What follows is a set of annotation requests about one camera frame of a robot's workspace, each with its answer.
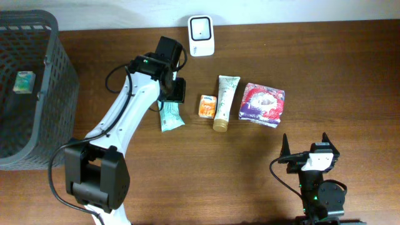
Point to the teal wet wipes packet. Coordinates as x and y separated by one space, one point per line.
169 116

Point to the white tube with gold cap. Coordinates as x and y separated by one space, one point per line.
227 89

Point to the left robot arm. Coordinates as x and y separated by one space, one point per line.
95 167

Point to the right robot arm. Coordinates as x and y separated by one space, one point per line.
322 200

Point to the pink purple tissue pack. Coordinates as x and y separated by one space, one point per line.
262 105

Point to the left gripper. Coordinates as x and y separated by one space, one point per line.
180 94

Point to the grey plastic mesh basket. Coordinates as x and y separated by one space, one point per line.
34 125

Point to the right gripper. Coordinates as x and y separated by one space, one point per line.
297 166

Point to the small green tissue packet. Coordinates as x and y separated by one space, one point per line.
24 83

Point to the white barcode scanner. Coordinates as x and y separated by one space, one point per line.
201 36

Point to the small orange tissue packet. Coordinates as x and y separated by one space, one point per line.
207 106

